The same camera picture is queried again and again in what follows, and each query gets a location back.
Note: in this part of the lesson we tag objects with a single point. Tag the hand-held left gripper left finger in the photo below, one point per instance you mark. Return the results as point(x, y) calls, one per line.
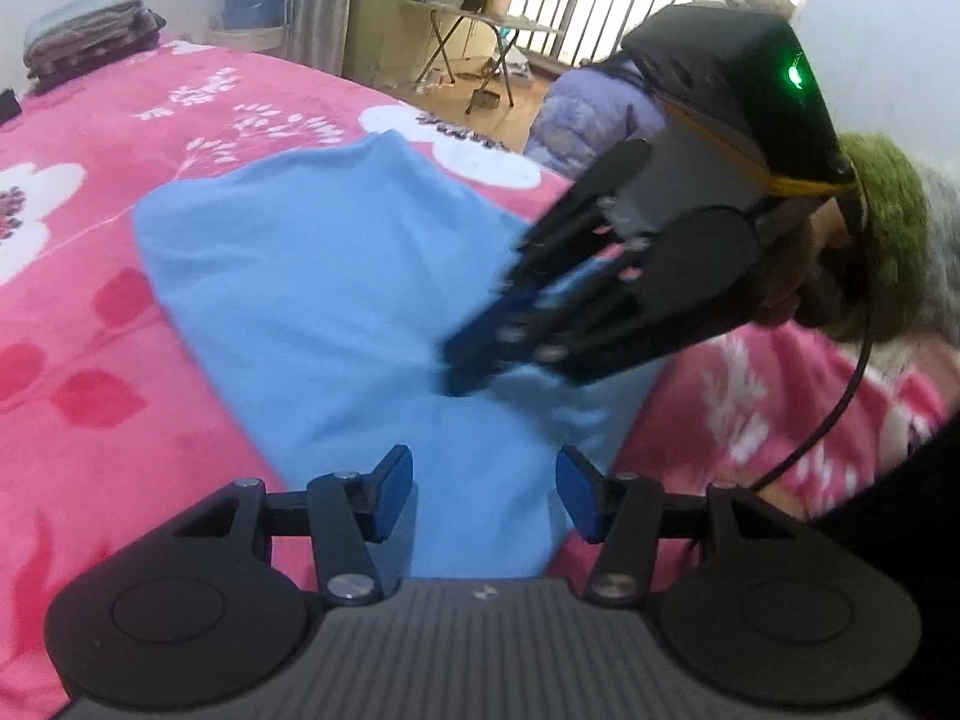
point(394, 487)

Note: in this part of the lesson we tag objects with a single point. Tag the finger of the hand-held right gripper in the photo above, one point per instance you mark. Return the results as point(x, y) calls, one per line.
point(570, 217)
point(600, 330)

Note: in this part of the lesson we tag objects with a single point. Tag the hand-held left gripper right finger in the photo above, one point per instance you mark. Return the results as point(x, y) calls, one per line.
point(581, 491)

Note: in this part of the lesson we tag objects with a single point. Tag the blue t-shirt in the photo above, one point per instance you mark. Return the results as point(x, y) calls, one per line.
point(337, 330)

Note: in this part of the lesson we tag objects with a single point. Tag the stack of folded grey clothes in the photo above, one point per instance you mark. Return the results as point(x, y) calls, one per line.
point(97, 56)

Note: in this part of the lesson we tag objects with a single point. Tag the person's right hand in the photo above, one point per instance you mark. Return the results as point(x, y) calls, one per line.
point(787, 277)

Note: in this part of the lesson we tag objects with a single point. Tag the lavender quilted jacket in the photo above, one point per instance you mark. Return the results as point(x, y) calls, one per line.
point(592, 120)

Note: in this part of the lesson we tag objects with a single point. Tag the folding table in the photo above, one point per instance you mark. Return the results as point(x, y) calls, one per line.
point(480, 22)

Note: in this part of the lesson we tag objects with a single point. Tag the grey curtain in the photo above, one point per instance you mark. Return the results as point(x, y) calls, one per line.
point(322, 4)

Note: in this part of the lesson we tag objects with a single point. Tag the pink floral blanket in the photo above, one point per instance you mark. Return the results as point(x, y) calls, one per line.
point(112, 315)

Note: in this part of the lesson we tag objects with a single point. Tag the white water dispenser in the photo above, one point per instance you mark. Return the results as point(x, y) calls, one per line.
point(247, 37)

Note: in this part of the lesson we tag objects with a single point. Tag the grey folded garment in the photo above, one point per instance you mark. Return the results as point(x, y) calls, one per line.
point(97, 26)

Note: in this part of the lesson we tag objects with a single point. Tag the dark maroon folded garment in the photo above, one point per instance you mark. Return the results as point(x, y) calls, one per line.
point(67, 75)

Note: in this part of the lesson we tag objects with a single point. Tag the black folded garment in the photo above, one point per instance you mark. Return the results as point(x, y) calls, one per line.
point(7, 109)

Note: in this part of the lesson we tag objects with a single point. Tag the teal folded towel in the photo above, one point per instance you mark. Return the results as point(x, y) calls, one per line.
point(56, 19)

